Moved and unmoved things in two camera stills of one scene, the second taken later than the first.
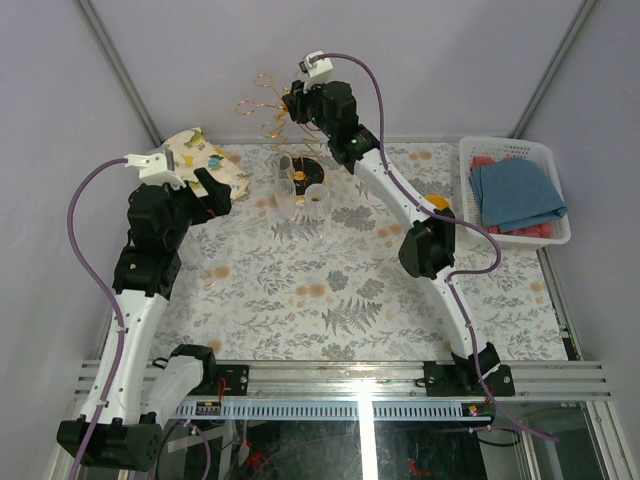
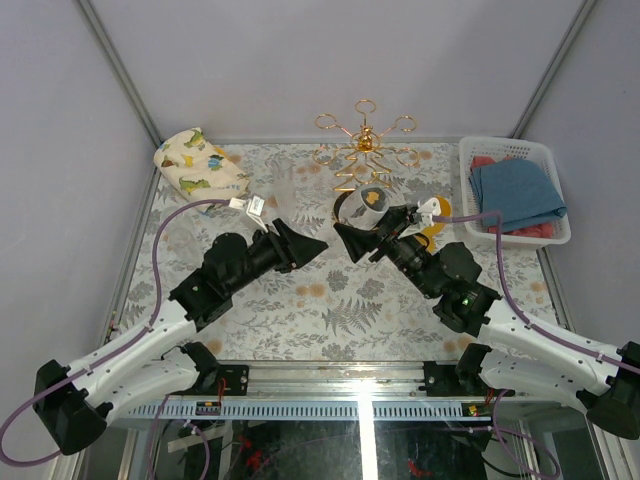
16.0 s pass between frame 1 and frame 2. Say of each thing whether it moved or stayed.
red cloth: stayed
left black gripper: moved
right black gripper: moved
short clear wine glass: moved
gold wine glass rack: moved
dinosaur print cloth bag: stayed
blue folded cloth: stayed
